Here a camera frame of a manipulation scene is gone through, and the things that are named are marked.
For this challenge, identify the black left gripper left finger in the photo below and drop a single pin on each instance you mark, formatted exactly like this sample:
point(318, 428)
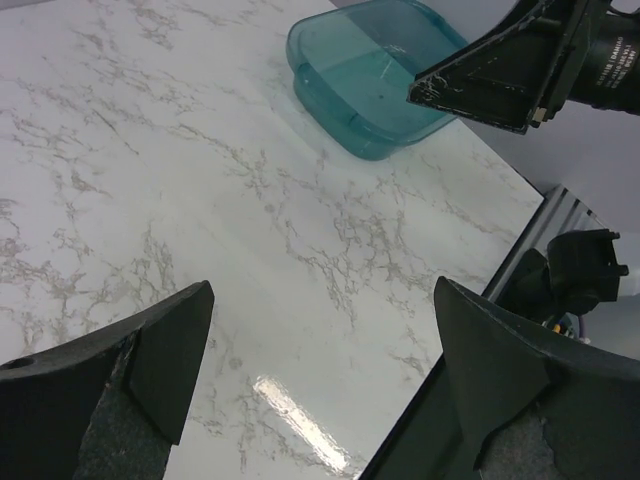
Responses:
point(110, 404)

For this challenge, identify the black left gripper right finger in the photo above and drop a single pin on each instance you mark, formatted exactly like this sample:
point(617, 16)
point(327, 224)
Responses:
point(509, 399)

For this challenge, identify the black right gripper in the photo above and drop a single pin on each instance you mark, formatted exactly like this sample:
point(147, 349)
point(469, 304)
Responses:
point(521, 72)

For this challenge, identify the teal translucent plastic tub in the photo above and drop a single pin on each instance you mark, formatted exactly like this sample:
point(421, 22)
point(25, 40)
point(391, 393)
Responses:
point(353, 67)

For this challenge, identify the aluminium table edge rail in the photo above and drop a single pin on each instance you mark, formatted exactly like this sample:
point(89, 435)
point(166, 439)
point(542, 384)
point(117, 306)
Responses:
point(562, 212)

